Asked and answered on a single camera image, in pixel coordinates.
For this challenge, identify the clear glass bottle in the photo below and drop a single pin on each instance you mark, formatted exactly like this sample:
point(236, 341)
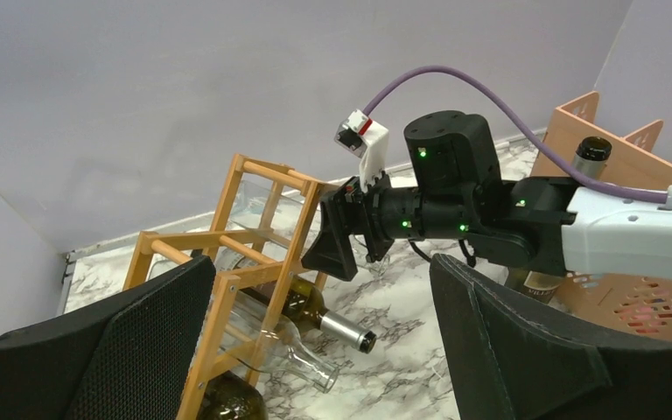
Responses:
point(255, 207)
point(235, 335)

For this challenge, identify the green wine bottle silver neck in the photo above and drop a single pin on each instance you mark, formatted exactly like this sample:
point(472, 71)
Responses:
point(590, 158)

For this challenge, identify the wooden wine rack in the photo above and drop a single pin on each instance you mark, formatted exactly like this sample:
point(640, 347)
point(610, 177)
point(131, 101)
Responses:
point(247, 242)

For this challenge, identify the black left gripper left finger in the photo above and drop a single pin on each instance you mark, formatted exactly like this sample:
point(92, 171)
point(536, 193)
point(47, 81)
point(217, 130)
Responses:
point(124, 357)

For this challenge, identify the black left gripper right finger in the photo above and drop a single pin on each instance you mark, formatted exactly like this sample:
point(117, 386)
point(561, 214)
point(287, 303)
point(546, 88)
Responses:
point(512, 357)

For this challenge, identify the pink plastic organizer rack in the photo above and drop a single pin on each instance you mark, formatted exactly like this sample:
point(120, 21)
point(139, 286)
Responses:
point(649, 290)

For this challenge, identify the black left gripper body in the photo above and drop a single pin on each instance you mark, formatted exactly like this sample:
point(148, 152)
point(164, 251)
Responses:
point(358, 215)

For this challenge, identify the dark green wine bottle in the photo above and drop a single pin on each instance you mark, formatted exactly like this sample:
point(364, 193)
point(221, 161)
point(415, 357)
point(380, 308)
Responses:
point(229, 397)

